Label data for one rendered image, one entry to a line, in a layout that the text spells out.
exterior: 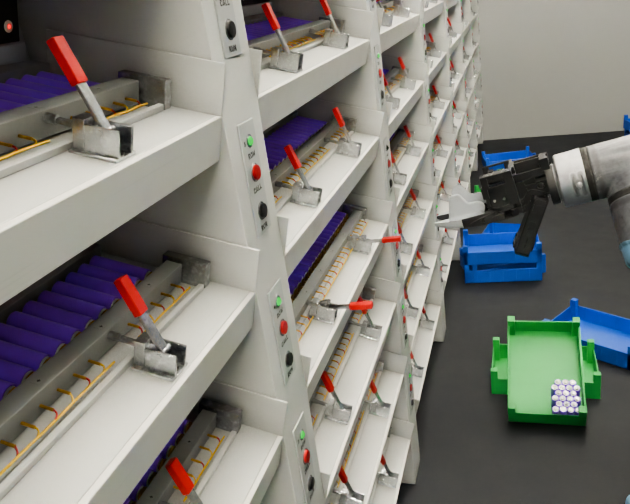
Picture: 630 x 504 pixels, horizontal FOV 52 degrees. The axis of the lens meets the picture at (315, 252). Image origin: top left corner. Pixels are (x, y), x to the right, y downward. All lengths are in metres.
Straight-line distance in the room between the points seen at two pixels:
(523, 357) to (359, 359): 0.88
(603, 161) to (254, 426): 0.68
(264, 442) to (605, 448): 1.25
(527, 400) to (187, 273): 1.42
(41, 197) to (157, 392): 0.20
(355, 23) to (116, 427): 0.96
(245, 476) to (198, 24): 0.46
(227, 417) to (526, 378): 1.34
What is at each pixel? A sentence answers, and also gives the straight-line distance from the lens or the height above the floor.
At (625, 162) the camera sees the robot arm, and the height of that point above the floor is 0.87.
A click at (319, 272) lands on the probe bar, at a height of 0.75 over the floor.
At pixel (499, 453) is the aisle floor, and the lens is 1.84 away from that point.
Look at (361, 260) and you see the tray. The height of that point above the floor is 0.71.
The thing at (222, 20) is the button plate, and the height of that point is 1.16.
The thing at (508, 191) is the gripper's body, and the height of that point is 0.83.
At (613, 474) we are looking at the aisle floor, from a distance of 1.81.
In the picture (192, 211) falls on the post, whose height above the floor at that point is 0.99.
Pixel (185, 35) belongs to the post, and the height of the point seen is 1.16.
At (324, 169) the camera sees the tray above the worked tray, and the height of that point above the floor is 0.90.
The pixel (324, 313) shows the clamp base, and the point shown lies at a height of 0.72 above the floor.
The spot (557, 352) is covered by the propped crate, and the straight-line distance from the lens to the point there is 2.05.
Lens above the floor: 1.18
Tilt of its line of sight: 22 degrees down
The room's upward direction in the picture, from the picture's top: 8 degrees counter-clockwise
